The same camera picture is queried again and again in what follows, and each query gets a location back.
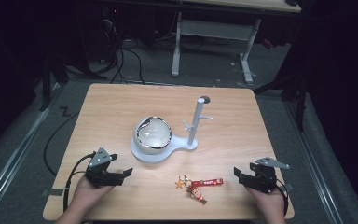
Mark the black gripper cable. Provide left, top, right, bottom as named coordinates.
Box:
left=274, top=178, right=290, bottom=217
left=62, top=151, right=96, bottom=213

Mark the person's left hand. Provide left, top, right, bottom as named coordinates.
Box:
left=69, top=175, right=117, bottom=217

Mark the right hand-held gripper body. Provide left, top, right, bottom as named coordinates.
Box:
left=251, top=156, right=291, bottom=194

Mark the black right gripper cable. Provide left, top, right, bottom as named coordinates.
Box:
left=274, top=178, right=290, bottom=217

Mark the white-legged desk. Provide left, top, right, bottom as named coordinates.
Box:
left=170, top=0, right=303, bottom=84

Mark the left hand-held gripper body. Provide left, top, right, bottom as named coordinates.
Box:
left=85, top=147, right=117, bottom=189

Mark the person's right hand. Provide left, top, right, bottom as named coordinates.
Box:
left=244, top=186, right=287, bottom=217

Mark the black floor cable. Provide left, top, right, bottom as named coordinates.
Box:
left=43, top=111, right=80, bottom=177

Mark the black cable bundle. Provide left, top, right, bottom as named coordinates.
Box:
left=109, top=36, right=146, bottom=85

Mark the red strap figure keychain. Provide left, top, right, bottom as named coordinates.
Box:
left=174, top=174, right=225, bottom=206

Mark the black metal stand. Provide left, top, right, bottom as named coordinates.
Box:
left=38, top=52, right=71, bottom=112

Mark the black tripod stand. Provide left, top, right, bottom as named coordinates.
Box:
left=253, top=27, right=310, bottom=133

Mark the metal floor rail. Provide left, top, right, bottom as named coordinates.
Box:
left=284, top=101, right=346, bottom=224
left=0, top=81, right=62, bottom=218

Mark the white peg stand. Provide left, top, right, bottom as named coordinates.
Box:
left=130, top=96, right=214, bottom=164

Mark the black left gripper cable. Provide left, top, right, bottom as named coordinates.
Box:
left=62, top=151, right=96, bottom=213

